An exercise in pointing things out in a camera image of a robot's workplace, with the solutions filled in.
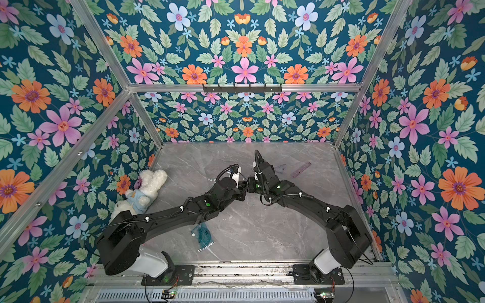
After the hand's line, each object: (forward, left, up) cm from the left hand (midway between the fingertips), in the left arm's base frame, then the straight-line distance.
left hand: (248, 182), depth 82 cm
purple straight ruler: (+17, -31, -17) cm, 39 cm away
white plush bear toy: (-2, +50, -6) cm, 50 cm away
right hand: (+2, -1, -1) cm, 3 cm away
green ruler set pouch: (-15, +23, -17) cm, 32 cm away
